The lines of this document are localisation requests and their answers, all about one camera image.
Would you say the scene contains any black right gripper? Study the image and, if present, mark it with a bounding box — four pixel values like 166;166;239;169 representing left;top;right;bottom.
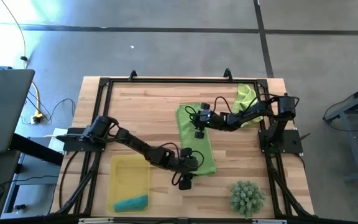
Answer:
192;101;229;140

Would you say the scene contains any teal microfiber towel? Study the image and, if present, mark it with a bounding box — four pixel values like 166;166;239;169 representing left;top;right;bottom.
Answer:
112;194;149;213

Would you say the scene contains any artificial green plant ball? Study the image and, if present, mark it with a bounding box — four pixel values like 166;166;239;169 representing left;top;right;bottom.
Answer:
228;180;267;218

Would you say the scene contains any grey shelf cart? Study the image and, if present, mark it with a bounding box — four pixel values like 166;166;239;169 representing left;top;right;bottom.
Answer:
0;129;62;220

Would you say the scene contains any silver frame bracket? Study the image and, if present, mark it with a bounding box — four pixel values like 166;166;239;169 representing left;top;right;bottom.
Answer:
78;217;115;224
252;218;288;224

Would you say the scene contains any lime green textured towel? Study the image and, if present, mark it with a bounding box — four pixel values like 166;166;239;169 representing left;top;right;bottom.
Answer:
231;83;264;128

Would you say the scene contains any blue-grey metal table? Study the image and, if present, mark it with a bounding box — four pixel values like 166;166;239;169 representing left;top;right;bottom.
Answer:
323;79;358;184

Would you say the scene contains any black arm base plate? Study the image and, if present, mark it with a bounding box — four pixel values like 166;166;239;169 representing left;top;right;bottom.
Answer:
56;136;107;153
258;129;304;156

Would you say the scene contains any black desk beam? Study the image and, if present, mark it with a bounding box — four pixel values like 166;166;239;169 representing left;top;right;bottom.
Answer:
9;133;65;167

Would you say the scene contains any yellow translucent plastic basket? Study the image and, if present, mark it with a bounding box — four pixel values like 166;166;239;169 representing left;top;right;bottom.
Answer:
106;154;151;215

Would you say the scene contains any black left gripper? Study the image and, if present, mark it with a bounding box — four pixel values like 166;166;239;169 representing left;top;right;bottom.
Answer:
171;147;201;191

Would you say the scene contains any green microfiber towel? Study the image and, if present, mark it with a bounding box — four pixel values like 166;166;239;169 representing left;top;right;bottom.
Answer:
175;103;217;176

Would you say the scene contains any yellow power plug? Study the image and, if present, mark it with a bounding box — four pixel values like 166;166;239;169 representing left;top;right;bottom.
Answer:
30;111;45;125

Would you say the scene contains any yellow cable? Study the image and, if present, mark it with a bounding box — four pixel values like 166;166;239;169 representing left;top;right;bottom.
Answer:
0;0;42;121

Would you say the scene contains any black aluminium table frame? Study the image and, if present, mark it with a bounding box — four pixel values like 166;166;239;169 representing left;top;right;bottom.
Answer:
50;76;315;224

